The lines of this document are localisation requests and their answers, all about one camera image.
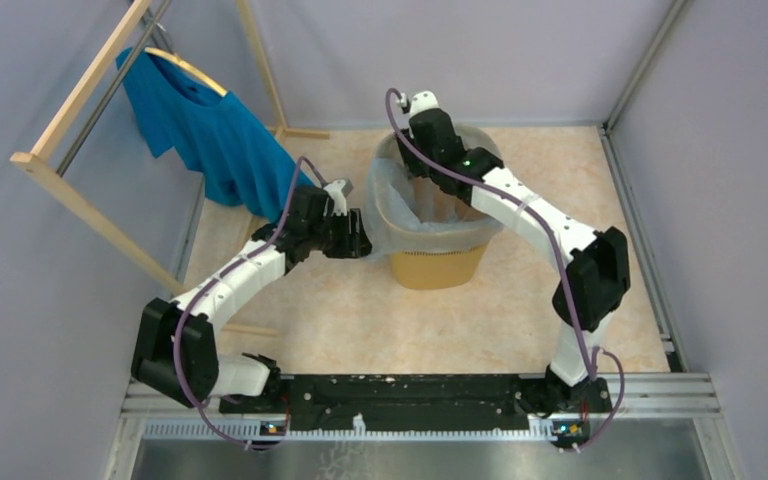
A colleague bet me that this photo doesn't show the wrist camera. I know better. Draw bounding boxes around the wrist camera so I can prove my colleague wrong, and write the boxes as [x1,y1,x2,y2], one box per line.
[397,90,440,118]
[323,178,353,217]

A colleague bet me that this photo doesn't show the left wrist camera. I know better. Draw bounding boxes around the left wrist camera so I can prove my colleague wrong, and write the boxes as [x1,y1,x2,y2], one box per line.
[323,178,353,217]

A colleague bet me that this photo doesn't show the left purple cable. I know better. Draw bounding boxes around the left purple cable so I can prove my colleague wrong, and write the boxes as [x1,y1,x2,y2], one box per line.
[171,155,329,453]

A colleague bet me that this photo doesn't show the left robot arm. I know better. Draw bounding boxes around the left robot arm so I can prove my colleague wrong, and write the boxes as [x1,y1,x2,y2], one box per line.
[131,179,372,414]

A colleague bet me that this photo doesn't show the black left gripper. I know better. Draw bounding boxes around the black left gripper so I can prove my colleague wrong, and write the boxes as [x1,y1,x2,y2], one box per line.
[308,208,375,259]

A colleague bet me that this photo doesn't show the wooden clothes rack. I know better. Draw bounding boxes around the wooden clothes rack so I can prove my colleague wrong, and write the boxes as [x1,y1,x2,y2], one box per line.
[10,0,331,339]

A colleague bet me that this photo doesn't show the yellow mesh trash bin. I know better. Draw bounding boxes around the yellow mesh trash bin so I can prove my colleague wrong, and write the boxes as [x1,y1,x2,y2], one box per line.
[370,123,506,291]

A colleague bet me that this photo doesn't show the light blue trash bag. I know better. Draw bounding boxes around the light blue trash bag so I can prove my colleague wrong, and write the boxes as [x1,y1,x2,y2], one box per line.
[361,133,503,259]

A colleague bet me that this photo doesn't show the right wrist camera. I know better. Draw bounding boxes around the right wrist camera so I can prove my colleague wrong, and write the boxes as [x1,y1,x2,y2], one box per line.
[397,90,440,118]

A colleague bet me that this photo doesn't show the wooden clothes hanger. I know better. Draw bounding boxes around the wooden clothes hanger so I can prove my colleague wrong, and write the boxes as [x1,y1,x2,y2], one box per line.
[144,47,228,97]

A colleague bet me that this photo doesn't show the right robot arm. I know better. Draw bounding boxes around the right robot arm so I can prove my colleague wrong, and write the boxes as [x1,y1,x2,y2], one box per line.
[396,107,630,417]

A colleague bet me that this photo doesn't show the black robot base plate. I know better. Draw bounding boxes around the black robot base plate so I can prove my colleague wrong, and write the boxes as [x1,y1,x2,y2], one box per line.
[219,372,613,432]

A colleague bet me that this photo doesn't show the aluminium frame rail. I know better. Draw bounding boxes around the aluminium frame rail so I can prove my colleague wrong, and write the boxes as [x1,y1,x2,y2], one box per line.
[122,374,722,442]

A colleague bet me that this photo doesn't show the blue t-shirt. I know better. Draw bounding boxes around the blue t-shirt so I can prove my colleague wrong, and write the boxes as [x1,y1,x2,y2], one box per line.
[122,51,295,221]

